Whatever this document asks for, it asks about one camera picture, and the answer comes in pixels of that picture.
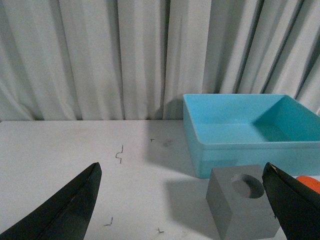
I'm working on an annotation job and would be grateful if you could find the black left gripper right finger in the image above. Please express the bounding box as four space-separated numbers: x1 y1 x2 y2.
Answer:
262 162 320 240

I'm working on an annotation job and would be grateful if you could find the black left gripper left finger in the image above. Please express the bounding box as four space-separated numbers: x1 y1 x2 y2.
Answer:
0 162 101 240

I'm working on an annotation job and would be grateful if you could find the orange cylinder part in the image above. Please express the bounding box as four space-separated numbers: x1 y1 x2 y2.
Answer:
296 175 320 194

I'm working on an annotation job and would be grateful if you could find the gray cube with round hole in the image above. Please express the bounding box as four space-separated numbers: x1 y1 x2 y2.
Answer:
206 165 280 240

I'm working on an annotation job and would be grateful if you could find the blue plastic box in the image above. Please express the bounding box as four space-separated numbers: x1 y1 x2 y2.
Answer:
183 94 320 179

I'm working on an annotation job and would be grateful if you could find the white pleated curtain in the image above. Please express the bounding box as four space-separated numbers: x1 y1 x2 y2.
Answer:
0 0 320 121

